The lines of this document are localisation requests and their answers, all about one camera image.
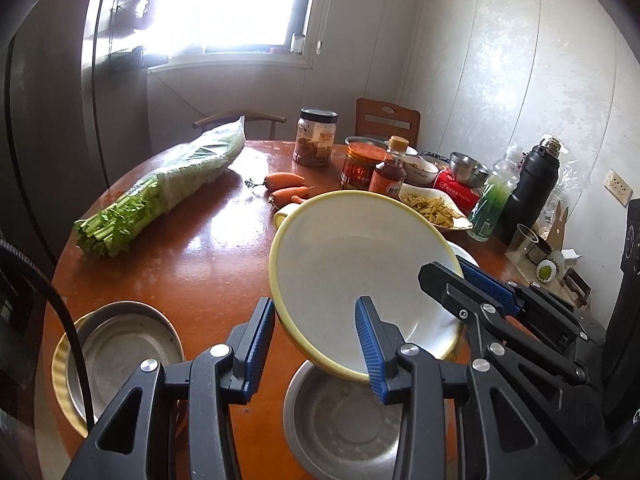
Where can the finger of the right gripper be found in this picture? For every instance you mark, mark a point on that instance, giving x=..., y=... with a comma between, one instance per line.
x=498, y=291
x=472, y=307

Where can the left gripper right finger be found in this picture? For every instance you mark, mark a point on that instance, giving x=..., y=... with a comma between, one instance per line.
x=498, y=437

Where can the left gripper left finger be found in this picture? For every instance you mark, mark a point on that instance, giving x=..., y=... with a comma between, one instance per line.
x=134, y=437

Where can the red white paper bowl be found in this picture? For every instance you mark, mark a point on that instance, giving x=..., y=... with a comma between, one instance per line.
x=462, y=253

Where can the shallow steel pan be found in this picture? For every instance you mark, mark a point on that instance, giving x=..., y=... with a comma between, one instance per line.
x=116, y=338

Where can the large stainless steel bowl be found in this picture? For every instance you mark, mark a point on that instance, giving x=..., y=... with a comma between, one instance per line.
x=338, y=429

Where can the yellow enamel bowl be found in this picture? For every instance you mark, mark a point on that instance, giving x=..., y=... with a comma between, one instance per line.
x=338, y=246

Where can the yellow shell-shaped plate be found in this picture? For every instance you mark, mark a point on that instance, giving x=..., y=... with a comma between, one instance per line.
x=59, y=384

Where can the green fruit in net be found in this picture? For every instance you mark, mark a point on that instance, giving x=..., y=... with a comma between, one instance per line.
x=546, y=271

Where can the small metal cup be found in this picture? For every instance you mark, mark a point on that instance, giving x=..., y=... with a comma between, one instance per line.
x=538, y=252

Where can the clear plastic cup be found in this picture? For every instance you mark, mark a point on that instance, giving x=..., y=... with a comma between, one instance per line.
x=523, y=240

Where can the white charger plug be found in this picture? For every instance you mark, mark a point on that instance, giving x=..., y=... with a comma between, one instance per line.
x=570, y=256

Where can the wooden rabbit ornament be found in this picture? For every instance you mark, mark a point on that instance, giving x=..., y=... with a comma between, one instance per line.
x=555, y=238

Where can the white dish with food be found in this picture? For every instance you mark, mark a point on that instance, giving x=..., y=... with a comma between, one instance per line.
x=436, y=207

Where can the red tissue box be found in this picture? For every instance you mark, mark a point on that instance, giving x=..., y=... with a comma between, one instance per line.
x=465, y=198

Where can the green drink bottle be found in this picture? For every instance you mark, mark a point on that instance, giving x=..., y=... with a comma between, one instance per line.
x=502, y=181

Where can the black thermos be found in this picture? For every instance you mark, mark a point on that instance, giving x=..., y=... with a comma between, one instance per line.
x=538, y=176

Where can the small steel bowl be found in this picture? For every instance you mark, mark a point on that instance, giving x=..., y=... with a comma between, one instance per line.
x=467, y=170

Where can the white ceramic bowl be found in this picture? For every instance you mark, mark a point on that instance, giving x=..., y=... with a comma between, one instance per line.
x=419, y=172

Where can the brown sauce bottle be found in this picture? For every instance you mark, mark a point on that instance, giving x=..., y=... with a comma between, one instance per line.
x=389, y=175

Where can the steel bowl behind jars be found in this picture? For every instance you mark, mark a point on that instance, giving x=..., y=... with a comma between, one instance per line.
x=372, y=141

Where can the red chili sauce jar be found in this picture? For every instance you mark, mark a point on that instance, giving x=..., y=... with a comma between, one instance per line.
x=360, y=161

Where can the celery bunch in bag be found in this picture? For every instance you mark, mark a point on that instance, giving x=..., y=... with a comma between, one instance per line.
x=110, y=230

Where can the carrot middle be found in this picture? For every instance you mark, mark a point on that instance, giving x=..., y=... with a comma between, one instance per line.
x=282, y=197

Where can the carrot far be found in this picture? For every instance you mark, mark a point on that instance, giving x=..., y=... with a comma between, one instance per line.
x=278, y=181

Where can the clear jar black lid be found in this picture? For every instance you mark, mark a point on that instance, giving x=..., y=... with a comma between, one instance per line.
x=315, y=136

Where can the dark refrigerator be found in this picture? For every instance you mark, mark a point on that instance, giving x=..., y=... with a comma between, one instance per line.
x=74, y=113

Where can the wall power outlet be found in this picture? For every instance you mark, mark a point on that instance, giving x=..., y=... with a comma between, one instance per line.
x=618, y=187

